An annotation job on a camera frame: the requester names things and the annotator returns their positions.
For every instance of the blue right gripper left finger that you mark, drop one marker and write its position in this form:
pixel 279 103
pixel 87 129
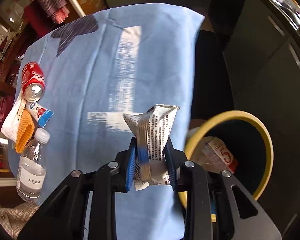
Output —
pixel 130 163

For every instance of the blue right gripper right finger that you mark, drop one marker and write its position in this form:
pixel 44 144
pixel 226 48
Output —
pixel 170 164

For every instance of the white snack wrapper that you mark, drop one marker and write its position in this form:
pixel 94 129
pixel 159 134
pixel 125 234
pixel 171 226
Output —
pixel 152 131

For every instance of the red white milk carton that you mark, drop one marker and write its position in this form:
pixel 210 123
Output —
pixel 216 157

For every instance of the clear plastic water bottle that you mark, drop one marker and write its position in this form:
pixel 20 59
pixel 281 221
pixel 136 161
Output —
pixel 32 167

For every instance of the red cola can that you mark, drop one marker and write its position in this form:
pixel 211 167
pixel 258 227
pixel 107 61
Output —
pixel 32 82

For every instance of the yellow rimmed trash bin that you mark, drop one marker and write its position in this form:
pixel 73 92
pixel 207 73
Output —
pixel 247 139

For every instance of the blue white toothpaste tube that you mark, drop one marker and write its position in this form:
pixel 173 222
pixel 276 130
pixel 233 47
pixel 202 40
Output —
pixel 41 114

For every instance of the blue star-print tablecloth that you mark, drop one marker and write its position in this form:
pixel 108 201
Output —
pixel 97 68

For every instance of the orange foam fruit net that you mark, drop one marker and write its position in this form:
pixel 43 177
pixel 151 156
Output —
pixel 25 131

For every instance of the white paper towel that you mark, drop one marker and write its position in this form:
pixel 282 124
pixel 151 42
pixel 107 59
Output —
pixel 12 121

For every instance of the beige knit sweater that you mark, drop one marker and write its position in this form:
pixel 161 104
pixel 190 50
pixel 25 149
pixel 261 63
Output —
pixel 14 219

